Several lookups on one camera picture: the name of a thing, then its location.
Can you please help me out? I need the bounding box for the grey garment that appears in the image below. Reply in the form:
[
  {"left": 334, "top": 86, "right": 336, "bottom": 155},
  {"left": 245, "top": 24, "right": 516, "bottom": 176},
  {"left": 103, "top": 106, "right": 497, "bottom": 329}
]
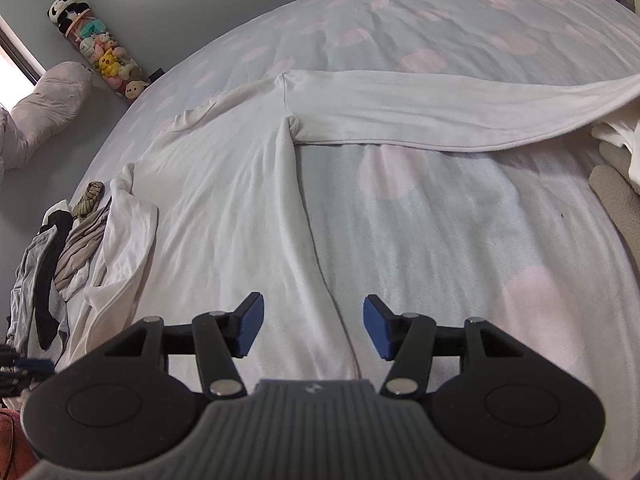
[{"left": 6, "top": 233, "right": 70, "bottom": 364}]

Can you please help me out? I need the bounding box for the window with pink curtain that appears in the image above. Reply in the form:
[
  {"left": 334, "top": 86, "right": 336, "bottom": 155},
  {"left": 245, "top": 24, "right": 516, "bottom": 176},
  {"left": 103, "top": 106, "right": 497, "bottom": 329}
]
[{"left": 1, "top": 18, "right": 44, "bottom": 110}]

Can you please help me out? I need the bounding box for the polka dot bed sheet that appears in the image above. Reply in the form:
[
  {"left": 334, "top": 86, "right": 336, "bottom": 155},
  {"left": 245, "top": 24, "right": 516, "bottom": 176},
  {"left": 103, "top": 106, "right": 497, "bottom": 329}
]
[{"left": 62, "top": 0, "right": 639, "bottom": 479}]

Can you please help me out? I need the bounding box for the beige brown garment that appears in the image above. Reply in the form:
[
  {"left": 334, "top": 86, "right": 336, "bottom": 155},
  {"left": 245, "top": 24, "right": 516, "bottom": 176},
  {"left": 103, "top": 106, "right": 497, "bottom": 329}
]
[{"left": 53, "top": 200, "right": 111, "bottom": 292}]

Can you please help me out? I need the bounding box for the plush toy tube holder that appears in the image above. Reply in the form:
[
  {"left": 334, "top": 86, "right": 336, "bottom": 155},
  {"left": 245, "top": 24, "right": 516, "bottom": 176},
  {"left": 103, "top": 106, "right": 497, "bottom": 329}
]
[{"left": 65, "top": 9, "right": 151, "bottom": 104}]

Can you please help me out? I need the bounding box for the panda plush toy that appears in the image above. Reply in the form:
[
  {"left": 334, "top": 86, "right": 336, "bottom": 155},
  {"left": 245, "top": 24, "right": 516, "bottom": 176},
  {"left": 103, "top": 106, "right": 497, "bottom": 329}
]
[{"left": 47, "top": 0, "right": 90, "bottom": 35}]

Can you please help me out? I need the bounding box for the black wall outlet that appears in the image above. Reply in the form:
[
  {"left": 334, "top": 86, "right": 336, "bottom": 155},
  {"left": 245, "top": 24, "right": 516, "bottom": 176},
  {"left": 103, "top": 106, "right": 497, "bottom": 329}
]
[{"left": 149, "top": 68, "right": 165, "bottom": 82}]

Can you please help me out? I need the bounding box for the orange fuzzy sleeve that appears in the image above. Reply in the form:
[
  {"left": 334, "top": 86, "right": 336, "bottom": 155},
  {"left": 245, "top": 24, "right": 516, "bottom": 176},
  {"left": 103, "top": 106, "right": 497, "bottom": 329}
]
[{"left": 0, "top": 408, "right": 38, "bottom": 480}]

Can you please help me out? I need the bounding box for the striped olive garment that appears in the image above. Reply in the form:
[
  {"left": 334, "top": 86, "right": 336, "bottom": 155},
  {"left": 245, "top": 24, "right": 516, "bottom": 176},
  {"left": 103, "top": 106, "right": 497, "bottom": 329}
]
[{"left": 72, "top": 181, "right": 105, "bottom": 219}]

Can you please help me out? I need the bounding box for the black garment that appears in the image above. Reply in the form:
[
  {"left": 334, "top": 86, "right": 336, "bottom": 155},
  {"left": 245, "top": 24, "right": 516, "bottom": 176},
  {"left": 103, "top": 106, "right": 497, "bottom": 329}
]
[{"left": 32, "top": 209, "right": 73, "bottom": 350}]

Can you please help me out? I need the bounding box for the white long sleeve shirt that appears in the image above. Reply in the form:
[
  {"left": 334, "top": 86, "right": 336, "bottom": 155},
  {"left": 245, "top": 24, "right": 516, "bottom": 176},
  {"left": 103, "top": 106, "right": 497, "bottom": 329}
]
[{"left": 61, "top": 70, "right": 639, "bottom": 386}]

